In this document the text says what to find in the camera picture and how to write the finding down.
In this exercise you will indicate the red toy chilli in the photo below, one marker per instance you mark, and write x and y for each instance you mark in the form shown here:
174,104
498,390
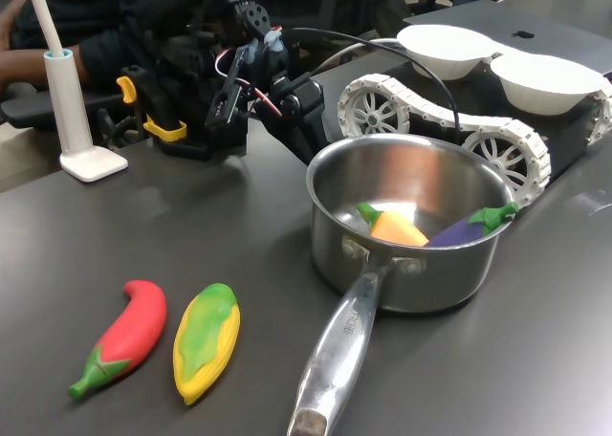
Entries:
134,331

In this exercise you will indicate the pale grey putty lump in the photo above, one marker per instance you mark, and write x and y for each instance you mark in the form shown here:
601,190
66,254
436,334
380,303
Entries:
273,41

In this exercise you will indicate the yellow green toy corn cob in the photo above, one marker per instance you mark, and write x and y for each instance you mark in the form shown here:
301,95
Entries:
205,350

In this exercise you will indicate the purple toy aubergine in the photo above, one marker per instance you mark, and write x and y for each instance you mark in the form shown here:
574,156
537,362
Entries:
459,233

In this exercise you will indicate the black chair armrest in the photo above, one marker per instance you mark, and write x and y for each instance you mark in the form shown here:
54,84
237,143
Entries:
28,113

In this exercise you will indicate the tracked vehicle with white tracks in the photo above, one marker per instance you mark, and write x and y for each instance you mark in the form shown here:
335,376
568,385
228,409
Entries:
368,118

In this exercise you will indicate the white bowl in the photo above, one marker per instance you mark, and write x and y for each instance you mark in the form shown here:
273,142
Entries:
545,87
444,53

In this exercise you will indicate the orange toy carrot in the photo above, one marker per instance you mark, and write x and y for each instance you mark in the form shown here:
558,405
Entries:
397,230

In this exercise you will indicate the person's hand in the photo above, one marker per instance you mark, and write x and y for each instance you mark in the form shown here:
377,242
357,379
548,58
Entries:
24,68

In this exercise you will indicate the person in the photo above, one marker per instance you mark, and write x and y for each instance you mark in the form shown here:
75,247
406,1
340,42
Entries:
95,6

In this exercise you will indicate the gripper camera board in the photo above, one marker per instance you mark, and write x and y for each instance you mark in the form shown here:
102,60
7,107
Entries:
225,106

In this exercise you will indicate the black and yellow clip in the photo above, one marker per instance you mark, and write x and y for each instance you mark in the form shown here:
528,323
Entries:
158,106

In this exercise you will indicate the white post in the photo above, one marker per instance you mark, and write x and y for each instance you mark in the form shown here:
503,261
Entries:
72,120

